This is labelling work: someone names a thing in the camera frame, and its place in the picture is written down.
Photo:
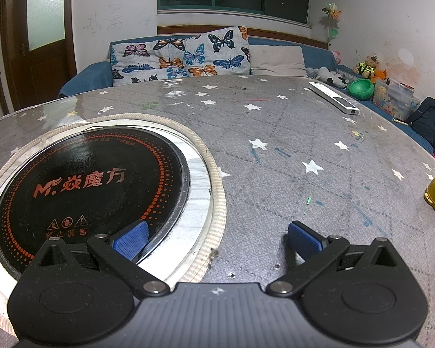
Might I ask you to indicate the wooden door with frosted glass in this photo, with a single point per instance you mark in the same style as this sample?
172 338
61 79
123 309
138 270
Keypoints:
47 72

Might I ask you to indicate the green bowl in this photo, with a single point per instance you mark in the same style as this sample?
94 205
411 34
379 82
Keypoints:
360 90

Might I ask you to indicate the butterfly print pillow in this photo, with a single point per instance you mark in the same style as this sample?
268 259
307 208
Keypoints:
174 58

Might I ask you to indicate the black round induction cooktop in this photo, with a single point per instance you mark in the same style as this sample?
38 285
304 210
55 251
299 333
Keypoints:
94 174

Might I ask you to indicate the clear plastic storage box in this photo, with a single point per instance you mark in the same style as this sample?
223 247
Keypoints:
395 99

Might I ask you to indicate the blue sofa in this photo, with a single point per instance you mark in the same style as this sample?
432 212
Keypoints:
83 79

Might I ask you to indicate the white remote control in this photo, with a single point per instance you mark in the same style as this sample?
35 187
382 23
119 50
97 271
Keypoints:
333 98

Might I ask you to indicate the orange plush toy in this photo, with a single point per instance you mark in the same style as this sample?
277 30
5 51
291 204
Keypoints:
379 76

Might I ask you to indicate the paper pinwheel flower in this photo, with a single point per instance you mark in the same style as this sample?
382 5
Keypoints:
331 9

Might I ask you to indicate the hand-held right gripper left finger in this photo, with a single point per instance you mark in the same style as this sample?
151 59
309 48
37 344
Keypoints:
130 241

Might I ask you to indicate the bear plush with green vest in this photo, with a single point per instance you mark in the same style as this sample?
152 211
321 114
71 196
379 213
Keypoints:
366 68

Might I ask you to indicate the dark backpack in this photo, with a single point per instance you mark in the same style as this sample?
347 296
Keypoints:
427 119

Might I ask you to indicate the white pillow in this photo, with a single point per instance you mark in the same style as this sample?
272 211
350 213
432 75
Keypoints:
275 61

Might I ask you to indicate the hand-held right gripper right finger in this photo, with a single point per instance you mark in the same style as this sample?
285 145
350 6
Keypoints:
304 240

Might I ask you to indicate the black and white cow plush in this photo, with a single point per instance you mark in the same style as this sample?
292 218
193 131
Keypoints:
330 78

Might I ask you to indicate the pink plush toy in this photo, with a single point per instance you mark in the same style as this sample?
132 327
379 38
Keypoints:
337 57

